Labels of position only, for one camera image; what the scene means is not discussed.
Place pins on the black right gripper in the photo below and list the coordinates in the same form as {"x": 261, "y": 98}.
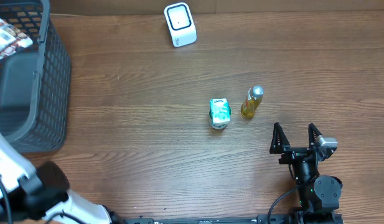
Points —
{"x": 299, "y": 152}

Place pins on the yellow bottle silver cap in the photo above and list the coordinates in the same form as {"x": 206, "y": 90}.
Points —
{"x": 252, "y": 101}

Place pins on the green white tissue cup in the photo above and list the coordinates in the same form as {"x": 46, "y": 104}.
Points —
{"x": 219, "y": 113}

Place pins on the small printed snack bag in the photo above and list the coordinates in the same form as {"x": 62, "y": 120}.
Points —
{"x": 12, "y": 39}

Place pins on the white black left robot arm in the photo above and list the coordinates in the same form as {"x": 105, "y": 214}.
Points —
{"x": 43, "y": 193}

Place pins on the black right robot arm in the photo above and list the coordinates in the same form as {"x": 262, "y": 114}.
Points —
{"x": 318, "y": 194}

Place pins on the white barcode scanner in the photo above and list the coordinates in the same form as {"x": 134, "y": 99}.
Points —
{"x": 180, "y": 24}

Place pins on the grey plastic mesh basket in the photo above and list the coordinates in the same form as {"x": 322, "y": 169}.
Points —
{"x": 34, "y": 80}

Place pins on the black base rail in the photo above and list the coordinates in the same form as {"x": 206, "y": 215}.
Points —
{"x": 260, "y": 219}

